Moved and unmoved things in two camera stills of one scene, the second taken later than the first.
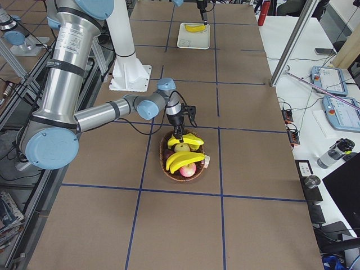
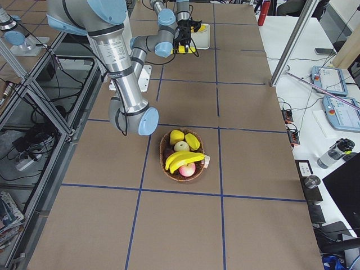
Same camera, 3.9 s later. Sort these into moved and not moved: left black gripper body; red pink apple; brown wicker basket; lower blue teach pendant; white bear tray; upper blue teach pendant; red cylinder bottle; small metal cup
Moved: white bear tray; left black gripper body
Not moved: red pink apple; brown wicker basket; red cylinder bottle; lower blue teach pendant; small metal cup; upper blue teach pendant
